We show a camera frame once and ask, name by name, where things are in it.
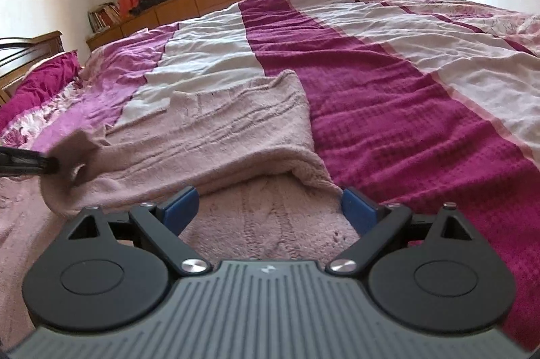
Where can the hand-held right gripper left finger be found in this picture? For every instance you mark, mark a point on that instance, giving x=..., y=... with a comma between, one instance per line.
x=182, y=210

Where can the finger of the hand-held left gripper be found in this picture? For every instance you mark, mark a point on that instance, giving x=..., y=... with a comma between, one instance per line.
x=29, y=164

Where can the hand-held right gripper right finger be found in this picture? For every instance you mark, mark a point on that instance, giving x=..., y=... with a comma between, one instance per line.
x=357, y=211

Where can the pink knitted sweater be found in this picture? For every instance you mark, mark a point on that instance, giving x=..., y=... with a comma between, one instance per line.
x=202, y=139

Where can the magenta pillow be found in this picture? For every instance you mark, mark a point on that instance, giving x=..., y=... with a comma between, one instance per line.
x=44, y=82

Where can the magenta and white striped bedspread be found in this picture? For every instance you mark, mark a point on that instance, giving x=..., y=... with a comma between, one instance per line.
x=379, y=89

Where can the row of books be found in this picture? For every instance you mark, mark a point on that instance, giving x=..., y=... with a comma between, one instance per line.
x=104, y=15

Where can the dark cloth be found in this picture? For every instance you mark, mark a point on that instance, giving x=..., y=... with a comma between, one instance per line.
x=149, y=2

